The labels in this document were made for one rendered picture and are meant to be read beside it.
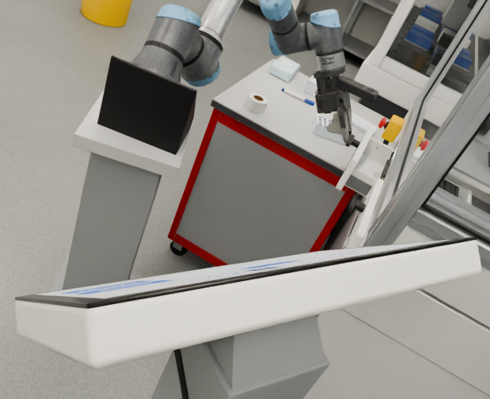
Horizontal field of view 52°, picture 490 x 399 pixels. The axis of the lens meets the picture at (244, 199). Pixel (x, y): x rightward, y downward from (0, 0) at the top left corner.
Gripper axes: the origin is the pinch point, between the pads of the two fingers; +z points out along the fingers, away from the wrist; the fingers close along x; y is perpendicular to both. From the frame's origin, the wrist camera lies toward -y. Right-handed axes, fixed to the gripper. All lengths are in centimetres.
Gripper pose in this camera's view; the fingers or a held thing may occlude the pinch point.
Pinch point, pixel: (348, 135)
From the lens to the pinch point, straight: 150.6
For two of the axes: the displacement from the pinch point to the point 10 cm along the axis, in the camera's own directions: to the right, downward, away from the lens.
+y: -9.0, 0.2, 4.3
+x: -3.8, 4.5, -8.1
